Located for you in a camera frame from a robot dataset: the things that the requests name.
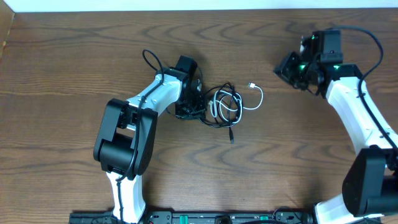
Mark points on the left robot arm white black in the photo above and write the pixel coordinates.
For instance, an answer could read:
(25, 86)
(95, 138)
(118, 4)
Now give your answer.
(125, 141)

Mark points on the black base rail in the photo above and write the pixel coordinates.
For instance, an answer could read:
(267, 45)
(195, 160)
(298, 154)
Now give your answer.
(280, 216)

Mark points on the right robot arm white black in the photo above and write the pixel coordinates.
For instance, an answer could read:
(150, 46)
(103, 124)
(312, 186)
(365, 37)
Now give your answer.
(369, 190)

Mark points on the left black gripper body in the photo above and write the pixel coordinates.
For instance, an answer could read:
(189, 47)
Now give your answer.
(189, 109)

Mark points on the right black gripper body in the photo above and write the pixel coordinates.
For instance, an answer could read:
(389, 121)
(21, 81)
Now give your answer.
(296, 73)

